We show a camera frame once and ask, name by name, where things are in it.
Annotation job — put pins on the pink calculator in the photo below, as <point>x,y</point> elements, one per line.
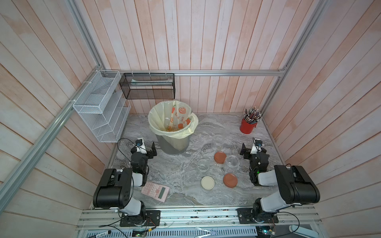
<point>156,191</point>

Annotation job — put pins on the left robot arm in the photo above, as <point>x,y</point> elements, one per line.
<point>116,187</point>

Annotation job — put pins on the red pencil cup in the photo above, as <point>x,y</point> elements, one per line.
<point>247,128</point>

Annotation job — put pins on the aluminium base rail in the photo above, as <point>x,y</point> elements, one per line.
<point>192,222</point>

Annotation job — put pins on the oatmeal jar with brown lid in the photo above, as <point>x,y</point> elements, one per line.
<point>232,162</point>

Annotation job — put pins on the brown jar lid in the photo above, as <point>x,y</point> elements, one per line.
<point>220,157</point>
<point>230,180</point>

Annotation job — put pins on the cream jar lid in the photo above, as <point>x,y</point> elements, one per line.
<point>207,183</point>

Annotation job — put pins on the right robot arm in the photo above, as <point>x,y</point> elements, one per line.
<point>295,187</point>

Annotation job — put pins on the oatmeal jar with cream lid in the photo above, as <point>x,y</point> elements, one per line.
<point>203,165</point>

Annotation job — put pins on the grey trash bin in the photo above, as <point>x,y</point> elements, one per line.
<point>173,146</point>

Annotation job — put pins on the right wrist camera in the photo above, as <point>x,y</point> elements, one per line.
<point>257,146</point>

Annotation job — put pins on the black wire mesh basket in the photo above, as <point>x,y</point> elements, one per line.
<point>148,86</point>

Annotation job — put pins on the horizontal aluminium frame bar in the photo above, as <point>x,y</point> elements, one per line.
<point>228,72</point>

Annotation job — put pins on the white wire mesh shelf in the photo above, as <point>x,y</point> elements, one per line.
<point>101,105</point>

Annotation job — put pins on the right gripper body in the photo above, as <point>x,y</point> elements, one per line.
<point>247,154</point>

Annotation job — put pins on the bundle of pencils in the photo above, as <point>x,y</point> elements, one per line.
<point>252,116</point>

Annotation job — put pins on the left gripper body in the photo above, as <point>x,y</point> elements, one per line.
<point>150,155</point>

